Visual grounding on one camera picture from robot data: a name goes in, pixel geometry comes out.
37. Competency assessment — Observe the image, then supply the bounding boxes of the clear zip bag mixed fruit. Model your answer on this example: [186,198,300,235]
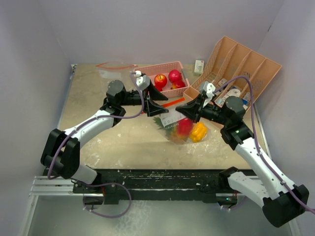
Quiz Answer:
[154,97,210,145]

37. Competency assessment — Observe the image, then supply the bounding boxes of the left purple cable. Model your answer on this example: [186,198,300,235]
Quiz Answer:
[46,71,146,219]

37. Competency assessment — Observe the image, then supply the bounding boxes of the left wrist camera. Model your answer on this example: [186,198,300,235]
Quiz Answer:
[134,70,151,91]

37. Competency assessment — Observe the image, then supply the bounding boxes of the purple cable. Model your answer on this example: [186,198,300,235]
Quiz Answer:
[46,71,146,219]
[213,75,315,214]

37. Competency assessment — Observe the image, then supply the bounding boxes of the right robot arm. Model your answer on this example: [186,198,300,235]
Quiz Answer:
[175,94,309,228]

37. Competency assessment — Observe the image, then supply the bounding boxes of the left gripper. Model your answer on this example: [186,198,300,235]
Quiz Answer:
[119,79,168,116]

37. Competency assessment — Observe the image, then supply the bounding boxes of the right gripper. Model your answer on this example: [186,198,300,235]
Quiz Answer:
[176,93,230,126]

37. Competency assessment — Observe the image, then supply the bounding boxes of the fake yellow pepper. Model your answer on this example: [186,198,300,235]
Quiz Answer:
[189,122,208,143]

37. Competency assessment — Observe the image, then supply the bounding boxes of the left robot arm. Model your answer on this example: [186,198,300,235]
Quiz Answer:
[40,75,168,193]

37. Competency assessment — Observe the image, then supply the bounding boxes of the small white box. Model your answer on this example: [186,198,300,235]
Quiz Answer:
[194,60,204,76]

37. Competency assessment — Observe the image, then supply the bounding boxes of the clear zip bag red apples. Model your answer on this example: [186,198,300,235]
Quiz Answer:
[96,61,138,80]

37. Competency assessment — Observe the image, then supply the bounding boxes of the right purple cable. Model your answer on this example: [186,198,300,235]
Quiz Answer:
[213,75,315,214]

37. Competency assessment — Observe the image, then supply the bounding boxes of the pink plastic basket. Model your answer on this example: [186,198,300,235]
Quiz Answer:
[134,61,189,98]

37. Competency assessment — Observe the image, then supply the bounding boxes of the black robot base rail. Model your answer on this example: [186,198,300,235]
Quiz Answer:
[73,169,241,207]

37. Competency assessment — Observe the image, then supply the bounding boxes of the fake red apple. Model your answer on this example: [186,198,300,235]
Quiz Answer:
[154,74,167,88]
[155,85,163,91]
[171,80,186,89]
[168,69,182,83]

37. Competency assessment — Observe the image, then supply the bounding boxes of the fake pineapple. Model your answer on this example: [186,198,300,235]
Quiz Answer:
[153,117,176,139]

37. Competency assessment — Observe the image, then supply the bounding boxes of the fake red yellow mango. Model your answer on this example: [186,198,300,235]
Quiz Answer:
[177,118,193,136]

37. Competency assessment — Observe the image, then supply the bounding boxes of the orange desk file organizer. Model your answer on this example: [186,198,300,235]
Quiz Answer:
[184,36,282,111]

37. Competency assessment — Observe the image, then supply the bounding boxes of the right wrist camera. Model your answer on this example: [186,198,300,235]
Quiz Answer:
[198,81,216,107]

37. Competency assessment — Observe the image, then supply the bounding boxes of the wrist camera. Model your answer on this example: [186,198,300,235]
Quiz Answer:
[198,81,216,107]
[134,70,151,91]

